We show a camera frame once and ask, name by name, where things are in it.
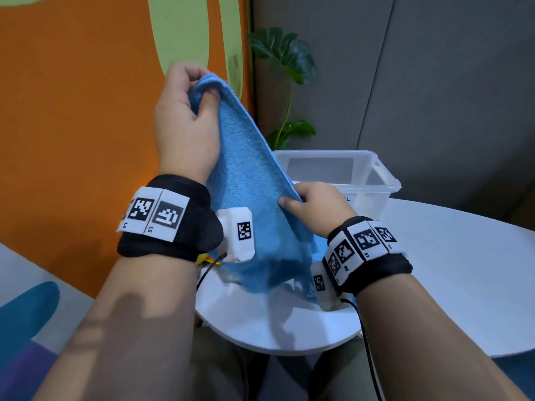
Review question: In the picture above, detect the person's left hand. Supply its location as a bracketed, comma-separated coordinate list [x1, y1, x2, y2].
[153, 61, 222, 187]

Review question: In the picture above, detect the person's right hand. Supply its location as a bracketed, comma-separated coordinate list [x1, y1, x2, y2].
[278, 181, 358, 239]

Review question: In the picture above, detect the blue towel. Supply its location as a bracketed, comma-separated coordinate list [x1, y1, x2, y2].
[188, 72, 320, 294]
[305, 236, 335, 305]

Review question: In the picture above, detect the clear plastic storage box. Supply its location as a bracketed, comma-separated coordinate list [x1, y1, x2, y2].
[272, 149, 402, 224]

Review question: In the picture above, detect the person's left forearm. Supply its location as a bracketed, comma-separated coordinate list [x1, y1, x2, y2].
[33, 254, 200, 401]

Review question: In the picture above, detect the person's right forearm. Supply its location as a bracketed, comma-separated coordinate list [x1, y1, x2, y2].
[357, 273, 532, 401]

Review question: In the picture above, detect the person's right leg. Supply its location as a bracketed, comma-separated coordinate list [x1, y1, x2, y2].
[309, 338, 381, 401]

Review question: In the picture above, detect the person's leg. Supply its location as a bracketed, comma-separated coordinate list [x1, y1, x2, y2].
[190, 327, 268, 401]
[309, 338, 381, 401]

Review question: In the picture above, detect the person's left leg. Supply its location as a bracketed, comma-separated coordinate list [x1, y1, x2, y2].
[190, 327, 268, 401]

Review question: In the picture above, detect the black right wristband with markers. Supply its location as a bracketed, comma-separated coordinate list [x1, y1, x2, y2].
[323, 216, 414, 296]

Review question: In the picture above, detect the black wristband with markers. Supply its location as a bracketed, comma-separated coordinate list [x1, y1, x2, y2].
[323, 216, 414, 296]
[116, 174, 225, 263]

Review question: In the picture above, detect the black left wristband with markers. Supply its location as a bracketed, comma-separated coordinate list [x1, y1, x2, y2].
[116, 174, 225, 263]

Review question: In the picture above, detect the green leafy plant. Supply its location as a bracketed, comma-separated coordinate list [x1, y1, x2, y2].
[247, 27, 318, 151]

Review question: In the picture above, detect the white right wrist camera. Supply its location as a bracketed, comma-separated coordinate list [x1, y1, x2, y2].
[310, 261, 356, 312]

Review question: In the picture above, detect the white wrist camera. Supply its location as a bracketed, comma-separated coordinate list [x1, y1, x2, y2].
[215, 206, 255, 263]
[310, 261, 356, 312]

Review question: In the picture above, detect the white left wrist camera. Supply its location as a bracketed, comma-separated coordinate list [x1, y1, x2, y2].
[215, 206, 255, 263]

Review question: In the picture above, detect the black left camera cable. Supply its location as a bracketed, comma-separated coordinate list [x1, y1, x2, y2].
[195, 252, 228, 293]

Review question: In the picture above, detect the black camera cable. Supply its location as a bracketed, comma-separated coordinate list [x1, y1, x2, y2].
[341, 298, 383, 401]
[195, 252, 228, 293]

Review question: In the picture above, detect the black right camera cable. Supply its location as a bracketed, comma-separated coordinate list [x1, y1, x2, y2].
[341, 298, 383, 401]

